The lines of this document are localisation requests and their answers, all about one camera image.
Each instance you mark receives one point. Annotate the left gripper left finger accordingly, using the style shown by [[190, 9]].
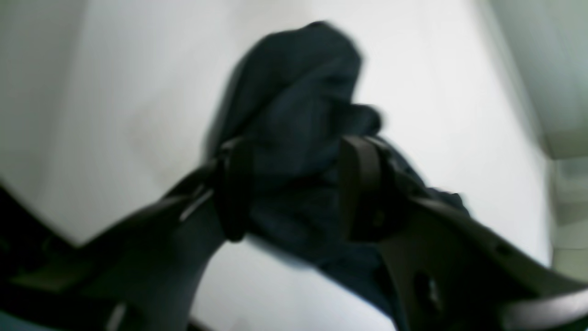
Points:
[[141, 274]]

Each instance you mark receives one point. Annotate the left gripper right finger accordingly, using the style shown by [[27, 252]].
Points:
[[450, 272]]

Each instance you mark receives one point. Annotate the dark navy t-shirt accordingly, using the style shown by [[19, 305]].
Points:
[[290, 95]]

